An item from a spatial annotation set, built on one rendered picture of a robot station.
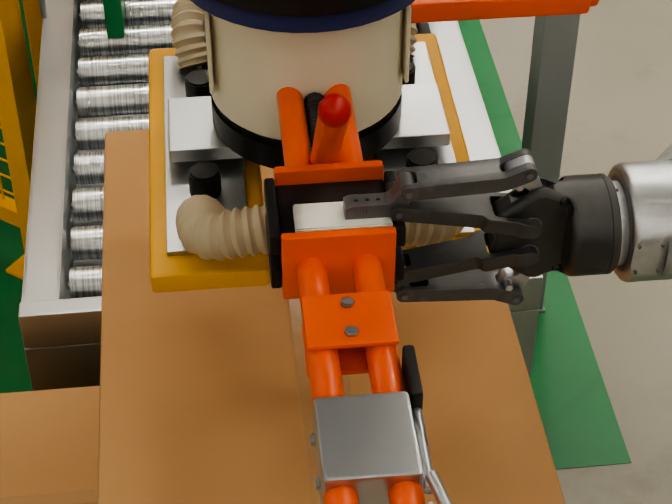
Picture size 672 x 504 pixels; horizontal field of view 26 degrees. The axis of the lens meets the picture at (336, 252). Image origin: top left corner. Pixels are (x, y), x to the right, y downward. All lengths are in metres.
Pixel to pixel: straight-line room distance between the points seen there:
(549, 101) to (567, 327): 0.50
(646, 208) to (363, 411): 0.27
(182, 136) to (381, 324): 0.38
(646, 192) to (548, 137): 1.49
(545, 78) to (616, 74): 1.02
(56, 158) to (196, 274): 1.04
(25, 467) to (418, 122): 0.77
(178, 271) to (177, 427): 0.18
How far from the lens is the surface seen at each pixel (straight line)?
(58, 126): 2.29
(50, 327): 1.96
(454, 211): 1.05
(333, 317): 0.99
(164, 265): 1.22
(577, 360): 2.74
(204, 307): 1.44
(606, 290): 2.89
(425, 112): 1.33
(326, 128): 1.00
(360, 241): 1.03
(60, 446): 1.87
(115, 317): 1.44
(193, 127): 1.31
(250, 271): 1.21
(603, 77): 3.47
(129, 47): 2.58
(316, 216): 1.05
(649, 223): 1.06
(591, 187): 1.07
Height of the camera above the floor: 1.93
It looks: 41 degrees down
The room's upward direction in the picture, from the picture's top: straight up
